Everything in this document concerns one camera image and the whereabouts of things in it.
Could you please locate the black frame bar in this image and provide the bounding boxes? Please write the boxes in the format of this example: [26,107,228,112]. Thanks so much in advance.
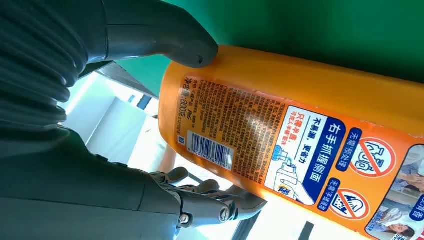
[297,221,315,240]
[231,211,263,240]

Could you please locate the dark grey table edge beam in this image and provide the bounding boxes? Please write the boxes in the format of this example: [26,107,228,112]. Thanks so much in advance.
[95,61,160,99]

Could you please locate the ribbed grey right arm sleeve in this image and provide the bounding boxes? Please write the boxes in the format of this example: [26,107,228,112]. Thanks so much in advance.
[0,0,108,148]

